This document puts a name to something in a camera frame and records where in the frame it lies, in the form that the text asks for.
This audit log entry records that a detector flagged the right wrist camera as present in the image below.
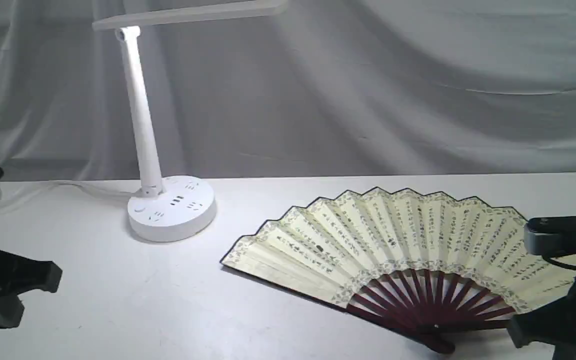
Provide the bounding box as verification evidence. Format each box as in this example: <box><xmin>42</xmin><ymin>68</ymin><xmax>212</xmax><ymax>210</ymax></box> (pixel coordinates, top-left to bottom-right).
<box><xmin>523</xmin><ymin>216</ymin><xmax>576</xmax><ymax>258</ymax></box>

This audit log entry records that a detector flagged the white power cable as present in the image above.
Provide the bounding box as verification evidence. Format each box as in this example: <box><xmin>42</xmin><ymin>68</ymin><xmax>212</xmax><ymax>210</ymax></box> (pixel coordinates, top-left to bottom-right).
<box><xmin>0</xmin><ymin>180</ymin><xmax>141</xmax><ymax>223</ymax></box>

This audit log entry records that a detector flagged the white desk lamp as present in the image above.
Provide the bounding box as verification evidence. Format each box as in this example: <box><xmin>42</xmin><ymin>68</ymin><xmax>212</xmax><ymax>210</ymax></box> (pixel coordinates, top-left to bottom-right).
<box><xmin>92</xmin><ymin>0</ymin><xmax>288</xmax><ymax>243</ymax></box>

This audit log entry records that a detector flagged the paper folding fan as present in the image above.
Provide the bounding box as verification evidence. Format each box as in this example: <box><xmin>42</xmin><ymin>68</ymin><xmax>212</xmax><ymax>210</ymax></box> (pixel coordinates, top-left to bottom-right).
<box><xmin>221</xmin><ymin>187</ymin><xmax>576</xmax><ymax>354</ymax></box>

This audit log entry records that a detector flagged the grey backdrop curtain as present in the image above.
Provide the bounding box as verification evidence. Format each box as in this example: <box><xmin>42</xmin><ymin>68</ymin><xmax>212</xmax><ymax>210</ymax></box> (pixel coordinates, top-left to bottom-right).
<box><xmin>0</xmin><ymin>0</ymin><xmax>576</xmax><ymax>182</ymax></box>

